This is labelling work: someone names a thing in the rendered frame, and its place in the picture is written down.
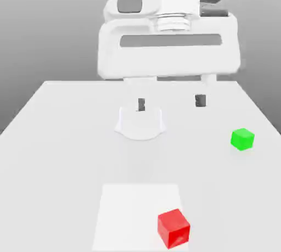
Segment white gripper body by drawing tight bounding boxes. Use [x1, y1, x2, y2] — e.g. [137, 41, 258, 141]
[97, 13, 241, 80]

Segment small green cube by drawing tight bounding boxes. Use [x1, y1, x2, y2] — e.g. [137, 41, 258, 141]
[230, 127, 256, 152]

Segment small red cube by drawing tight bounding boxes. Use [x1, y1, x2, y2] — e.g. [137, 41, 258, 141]
[157, 208, 191, 250]

